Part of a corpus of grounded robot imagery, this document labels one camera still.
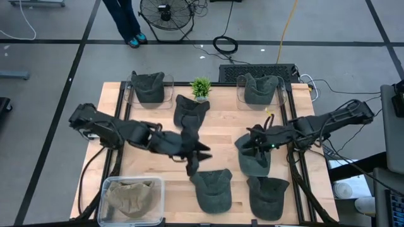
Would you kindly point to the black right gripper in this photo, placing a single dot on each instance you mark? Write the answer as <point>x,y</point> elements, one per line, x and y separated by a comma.
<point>263,137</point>

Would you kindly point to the black device with lit keys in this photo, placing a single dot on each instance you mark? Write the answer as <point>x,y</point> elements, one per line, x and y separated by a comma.
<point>397,211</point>

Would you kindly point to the white rounded object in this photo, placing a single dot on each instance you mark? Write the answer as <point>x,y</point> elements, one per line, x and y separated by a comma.
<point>364,206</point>

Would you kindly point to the grey side table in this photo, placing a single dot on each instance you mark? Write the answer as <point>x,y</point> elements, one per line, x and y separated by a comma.
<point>380,201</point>

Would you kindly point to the black device on desk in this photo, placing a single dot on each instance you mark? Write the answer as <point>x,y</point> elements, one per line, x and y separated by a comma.
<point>399,104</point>

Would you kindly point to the grey furniture base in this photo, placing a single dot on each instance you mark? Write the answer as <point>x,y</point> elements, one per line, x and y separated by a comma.
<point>38,2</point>

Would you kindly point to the black aluminium frame rail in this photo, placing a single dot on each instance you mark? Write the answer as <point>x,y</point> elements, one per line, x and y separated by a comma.
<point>110,159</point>
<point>181,84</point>
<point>297,192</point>

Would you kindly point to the black diagonal beam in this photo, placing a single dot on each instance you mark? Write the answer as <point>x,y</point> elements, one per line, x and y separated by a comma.
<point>356,167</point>

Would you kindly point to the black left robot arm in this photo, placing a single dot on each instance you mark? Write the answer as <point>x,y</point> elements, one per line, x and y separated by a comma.
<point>110,126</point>

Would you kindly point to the person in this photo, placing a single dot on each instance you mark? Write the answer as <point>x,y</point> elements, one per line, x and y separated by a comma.
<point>123,19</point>

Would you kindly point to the black floor item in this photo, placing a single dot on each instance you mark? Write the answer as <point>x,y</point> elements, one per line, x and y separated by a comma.
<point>3,105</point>

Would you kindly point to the black baseball cap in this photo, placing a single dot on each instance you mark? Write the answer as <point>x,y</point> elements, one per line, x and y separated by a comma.
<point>148,89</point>
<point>266,198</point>
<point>189,108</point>

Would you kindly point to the black floor fan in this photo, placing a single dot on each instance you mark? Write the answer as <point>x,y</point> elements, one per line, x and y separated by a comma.
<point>166,14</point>

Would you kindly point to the small plant in white pot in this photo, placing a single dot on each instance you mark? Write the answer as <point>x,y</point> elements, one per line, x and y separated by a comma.
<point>201,88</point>

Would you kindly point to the grey desk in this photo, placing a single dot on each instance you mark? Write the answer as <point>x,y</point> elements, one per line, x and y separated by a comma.
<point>393,142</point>

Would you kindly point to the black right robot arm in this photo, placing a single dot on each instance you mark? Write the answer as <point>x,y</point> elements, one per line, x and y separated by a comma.
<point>331,121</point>

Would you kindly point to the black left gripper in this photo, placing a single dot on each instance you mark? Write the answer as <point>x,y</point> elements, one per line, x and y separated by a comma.
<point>192,138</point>

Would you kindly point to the grey floor bar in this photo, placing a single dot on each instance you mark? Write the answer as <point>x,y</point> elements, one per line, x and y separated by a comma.
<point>14,75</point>

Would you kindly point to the white round container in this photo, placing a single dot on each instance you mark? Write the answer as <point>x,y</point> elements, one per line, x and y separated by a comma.
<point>342,190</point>

